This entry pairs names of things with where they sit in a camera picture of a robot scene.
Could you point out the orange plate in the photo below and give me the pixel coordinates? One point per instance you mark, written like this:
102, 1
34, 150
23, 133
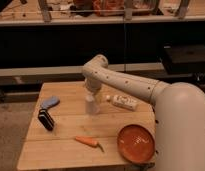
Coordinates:
136, 144

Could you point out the white ceramic cup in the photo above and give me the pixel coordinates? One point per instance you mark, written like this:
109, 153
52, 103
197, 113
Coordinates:
91, 106

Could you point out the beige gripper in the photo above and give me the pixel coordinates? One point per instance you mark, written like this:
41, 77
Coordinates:
95, 96

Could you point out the black box on shelf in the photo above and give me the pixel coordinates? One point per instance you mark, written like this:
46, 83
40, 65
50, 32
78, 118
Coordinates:
184, 59

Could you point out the orange carrot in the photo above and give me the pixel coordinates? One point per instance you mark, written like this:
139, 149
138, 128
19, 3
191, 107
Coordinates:
89, 141

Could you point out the blue sponge cloth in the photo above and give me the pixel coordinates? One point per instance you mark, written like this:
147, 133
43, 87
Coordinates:
50, 102

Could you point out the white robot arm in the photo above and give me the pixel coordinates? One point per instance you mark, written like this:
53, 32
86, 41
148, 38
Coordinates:
179, 114

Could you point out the white plastic bottle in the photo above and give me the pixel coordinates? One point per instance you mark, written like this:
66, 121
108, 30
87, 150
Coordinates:
122, 102

